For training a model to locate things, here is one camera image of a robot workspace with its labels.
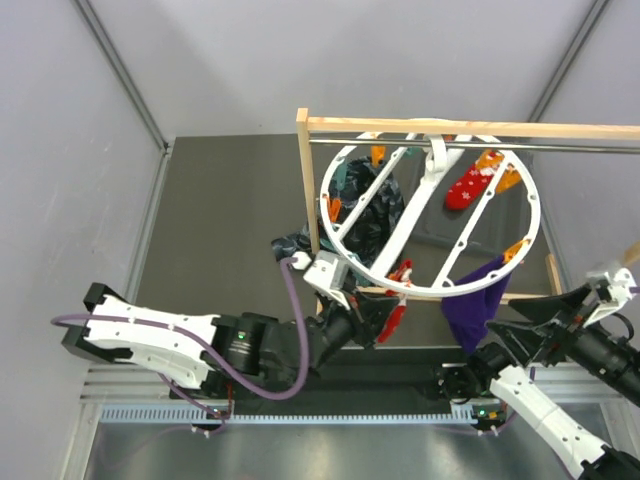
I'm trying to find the purple sock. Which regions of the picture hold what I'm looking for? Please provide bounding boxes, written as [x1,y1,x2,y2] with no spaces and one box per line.
[441,274,511,354]

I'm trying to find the wooden rack frame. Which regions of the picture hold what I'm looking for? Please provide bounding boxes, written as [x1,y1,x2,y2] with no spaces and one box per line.
[296,107,639,300]

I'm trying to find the red santa sock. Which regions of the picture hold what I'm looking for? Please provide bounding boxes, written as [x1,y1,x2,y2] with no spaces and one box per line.
[377,259,413,344]

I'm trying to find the clear plastic bin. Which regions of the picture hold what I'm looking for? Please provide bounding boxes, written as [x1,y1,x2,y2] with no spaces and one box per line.
[319,139,571,301]

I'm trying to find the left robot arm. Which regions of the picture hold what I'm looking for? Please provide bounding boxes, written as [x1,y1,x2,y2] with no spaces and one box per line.
[53,283,403,400]

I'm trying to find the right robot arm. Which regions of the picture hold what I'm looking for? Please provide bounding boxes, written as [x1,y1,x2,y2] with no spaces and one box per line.
[466,280,639,479]

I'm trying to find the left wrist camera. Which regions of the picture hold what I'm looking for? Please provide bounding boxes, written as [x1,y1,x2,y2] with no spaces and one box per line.
[291,250,351,311]

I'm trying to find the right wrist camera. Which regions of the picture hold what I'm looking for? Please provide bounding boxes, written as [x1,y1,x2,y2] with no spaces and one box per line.
[584,264,639,327]

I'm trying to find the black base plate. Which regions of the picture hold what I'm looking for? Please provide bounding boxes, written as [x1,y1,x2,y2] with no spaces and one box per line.
[169,347,491,416]

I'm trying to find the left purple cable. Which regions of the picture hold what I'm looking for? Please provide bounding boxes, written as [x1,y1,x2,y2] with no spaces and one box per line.
[50,257,311,416]

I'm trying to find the white round clip hanger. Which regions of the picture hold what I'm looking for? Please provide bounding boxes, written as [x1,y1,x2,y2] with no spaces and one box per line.
[319,132,542,298]

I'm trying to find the dark patterned cloth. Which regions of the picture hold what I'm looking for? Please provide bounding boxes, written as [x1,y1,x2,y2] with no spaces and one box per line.
[271,157,405,267]

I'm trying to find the red snowflake sock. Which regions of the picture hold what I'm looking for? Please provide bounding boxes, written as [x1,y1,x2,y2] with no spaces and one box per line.
[444,150,504,211]

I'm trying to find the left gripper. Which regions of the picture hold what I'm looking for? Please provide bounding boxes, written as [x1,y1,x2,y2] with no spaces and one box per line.
[313,284,399,368]

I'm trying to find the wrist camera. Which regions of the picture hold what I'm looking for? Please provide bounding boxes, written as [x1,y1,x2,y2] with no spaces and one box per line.
[291,250,351,311]
[584,264,639,327]

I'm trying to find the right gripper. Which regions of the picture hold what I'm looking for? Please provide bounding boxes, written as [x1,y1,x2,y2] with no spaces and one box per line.
[484,277,640,403]

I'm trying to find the grey cable duct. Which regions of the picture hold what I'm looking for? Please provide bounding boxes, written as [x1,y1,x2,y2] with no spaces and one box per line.
[100,403,501,425]

